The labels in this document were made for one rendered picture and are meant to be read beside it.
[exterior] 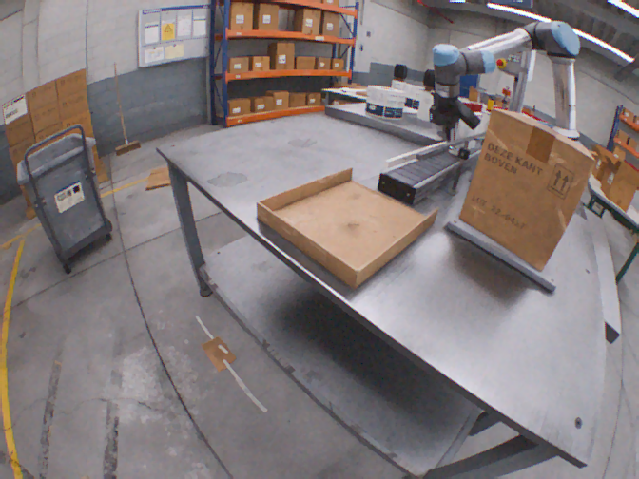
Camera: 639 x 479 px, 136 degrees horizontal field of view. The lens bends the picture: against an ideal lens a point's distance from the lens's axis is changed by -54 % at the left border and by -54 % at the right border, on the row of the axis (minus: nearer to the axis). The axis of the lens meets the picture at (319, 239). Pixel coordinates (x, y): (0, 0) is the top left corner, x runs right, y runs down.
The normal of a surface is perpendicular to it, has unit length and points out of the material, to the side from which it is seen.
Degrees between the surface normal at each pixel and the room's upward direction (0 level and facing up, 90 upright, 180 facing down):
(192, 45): 90
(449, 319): 0
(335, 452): 0
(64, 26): 90
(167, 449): 0
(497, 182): 90
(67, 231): 94
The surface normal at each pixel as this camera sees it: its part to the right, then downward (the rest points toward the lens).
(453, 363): 0.07, -0.79
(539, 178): -0.77, 0.35
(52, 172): 0.86, 0.40
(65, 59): 0.66, 0.49
